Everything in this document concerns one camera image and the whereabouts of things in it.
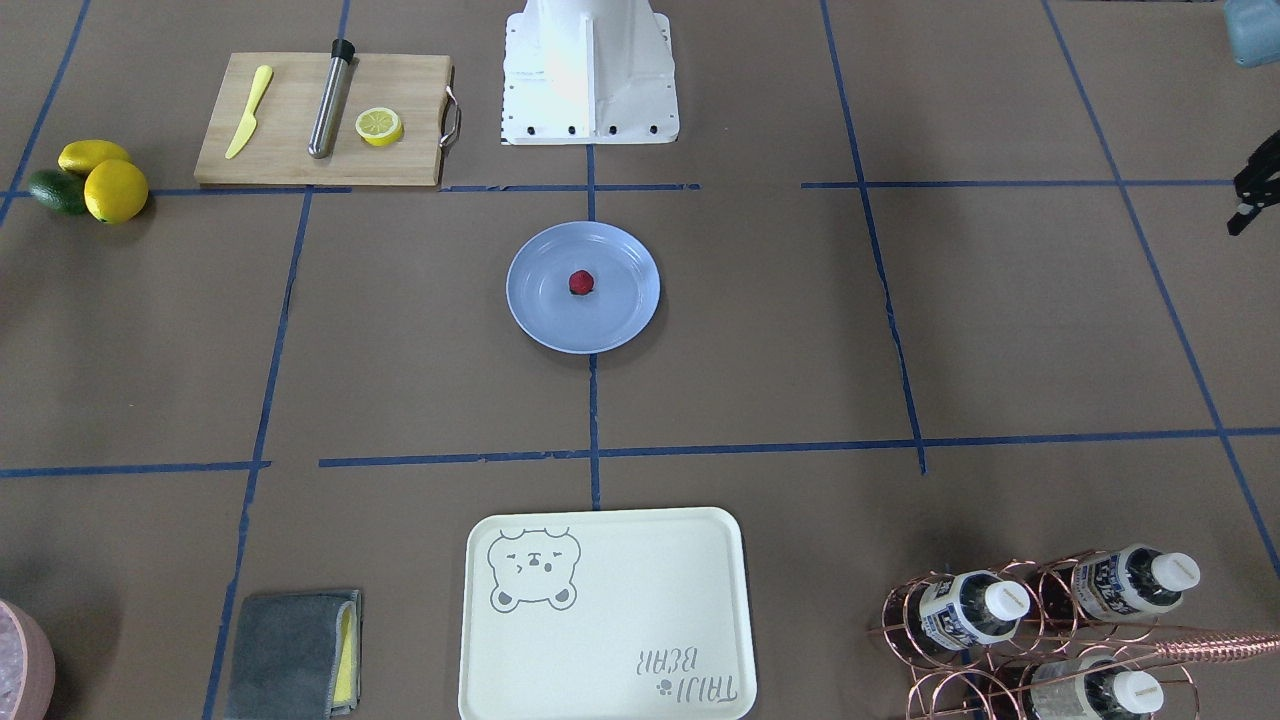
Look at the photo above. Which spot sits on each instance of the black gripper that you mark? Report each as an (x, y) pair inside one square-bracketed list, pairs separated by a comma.
[(1258, 184)]

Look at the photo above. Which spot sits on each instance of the blue plate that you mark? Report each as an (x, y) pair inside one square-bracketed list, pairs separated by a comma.
[(626, 295)]

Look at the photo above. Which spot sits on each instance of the red strawberry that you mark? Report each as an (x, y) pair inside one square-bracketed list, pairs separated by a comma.
[(581, 283)]

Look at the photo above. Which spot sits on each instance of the tea bottle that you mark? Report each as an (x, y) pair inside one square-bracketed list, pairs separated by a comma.
[(1088, 687), (958, 613), (1137, 582)]

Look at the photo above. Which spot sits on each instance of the tea bottle lower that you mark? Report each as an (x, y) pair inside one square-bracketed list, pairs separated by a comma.
[(1088, 687)]

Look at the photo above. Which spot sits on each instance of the cream bear tray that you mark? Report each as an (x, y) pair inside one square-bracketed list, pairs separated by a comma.
[(624, 614)]

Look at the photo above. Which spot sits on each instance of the half lemon slice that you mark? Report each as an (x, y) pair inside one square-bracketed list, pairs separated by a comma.
[(379, 127)]

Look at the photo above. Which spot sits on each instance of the steel muddler black tip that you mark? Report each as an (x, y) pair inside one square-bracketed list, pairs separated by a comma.
[(337, 80)]

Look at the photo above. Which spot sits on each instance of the wooden cutting board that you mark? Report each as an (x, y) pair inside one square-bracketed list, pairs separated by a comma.
[(415, 86)]

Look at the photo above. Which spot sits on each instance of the yellow plastic knife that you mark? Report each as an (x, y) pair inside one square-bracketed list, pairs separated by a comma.
[(248, 121)]

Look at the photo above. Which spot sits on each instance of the grey yellow folded cloth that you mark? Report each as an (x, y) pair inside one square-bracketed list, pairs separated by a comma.
[(297, 656)]

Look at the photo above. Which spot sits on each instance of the yellow lemon front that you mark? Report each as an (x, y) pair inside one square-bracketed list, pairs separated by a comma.
[(115, 191)]

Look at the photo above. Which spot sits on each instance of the yellow lemon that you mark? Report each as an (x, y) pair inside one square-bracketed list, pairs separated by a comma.
[(82, 156), (115, 191)]

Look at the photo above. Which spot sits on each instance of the yellow lemon back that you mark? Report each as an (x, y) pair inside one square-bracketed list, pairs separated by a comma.
[(82, 156)]

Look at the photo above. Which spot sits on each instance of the green avocado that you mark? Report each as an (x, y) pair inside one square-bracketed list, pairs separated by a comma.
[(59, 191)]

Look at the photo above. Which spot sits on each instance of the pink ice bowl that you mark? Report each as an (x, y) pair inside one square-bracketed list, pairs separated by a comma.
[(29, 668)]

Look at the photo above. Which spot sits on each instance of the copper wire bottle rack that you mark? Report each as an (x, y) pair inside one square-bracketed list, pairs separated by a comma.
[(982, 683)]

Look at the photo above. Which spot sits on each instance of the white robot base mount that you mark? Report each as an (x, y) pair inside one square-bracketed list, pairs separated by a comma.
[(588, 73)]

